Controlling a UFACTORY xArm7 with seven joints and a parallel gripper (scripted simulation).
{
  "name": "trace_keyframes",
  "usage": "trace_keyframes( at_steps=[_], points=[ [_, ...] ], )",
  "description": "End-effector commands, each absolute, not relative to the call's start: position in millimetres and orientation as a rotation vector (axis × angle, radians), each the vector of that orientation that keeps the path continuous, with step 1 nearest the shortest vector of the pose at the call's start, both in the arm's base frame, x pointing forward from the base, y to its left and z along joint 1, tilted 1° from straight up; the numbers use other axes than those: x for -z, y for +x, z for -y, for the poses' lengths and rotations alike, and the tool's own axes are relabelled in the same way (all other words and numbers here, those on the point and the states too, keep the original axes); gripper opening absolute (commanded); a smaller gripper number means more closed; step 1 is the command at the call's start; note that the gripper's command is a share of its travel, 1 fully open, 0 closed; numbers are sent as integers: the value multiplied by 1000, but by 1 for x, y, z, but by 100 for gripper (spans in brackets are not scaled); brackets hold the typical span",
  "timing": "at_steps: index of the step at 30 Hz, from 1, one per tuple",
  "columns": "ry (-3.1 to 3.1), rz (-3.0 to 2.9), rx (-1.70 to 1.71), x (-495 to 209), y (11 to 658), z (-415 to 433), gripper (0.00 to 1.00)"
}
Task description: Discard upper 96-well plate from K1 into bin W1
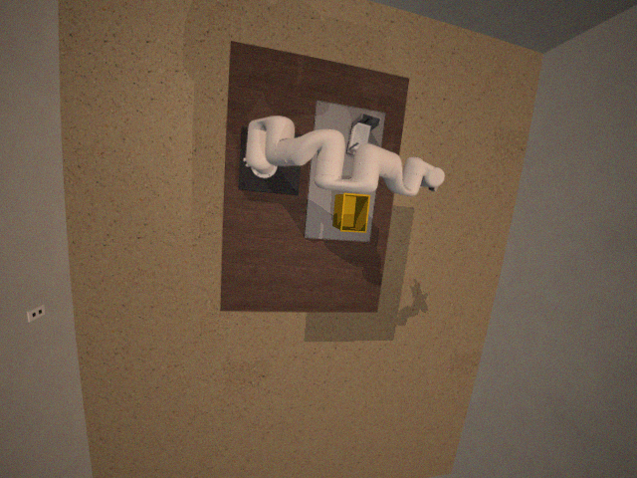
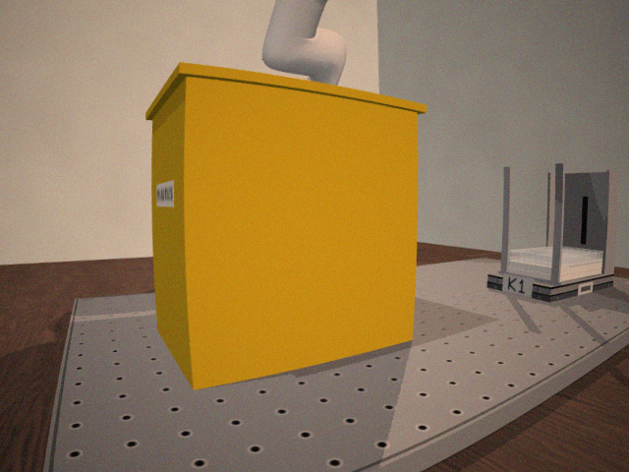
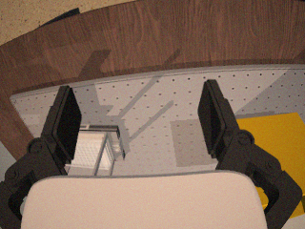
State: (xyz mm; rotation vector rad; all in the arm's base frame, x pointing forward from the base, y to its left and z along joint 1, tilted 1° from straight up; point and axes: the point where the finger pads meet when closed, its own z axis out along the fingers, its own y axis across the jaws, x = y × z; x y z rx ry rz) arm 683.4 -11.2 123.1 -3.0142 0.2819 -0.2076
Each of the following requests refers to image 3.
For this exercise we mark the grey perforated base plate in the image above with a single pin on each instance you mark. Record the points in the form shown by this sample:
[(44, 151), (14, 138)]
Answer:
[(156, 112)]

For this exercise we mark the white well plate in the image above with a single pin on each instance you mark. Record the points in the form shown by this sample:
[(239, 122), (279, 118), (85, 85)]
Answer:
[(100, 136), (86, 153)]

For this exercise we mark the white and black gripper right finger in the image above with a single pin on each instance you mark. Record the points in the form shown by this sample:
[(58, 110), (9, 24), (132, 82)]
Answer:
[(235, 150)]

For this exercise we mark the yellow box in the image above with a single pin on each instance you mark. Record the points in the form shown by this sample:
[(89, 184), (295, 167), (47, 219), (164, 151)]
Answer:
[(282, 136)]

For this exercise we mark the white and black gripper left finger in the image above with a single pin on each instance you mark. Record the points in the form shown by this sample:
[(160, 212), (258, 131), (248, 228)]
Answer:
[(46, 156)]

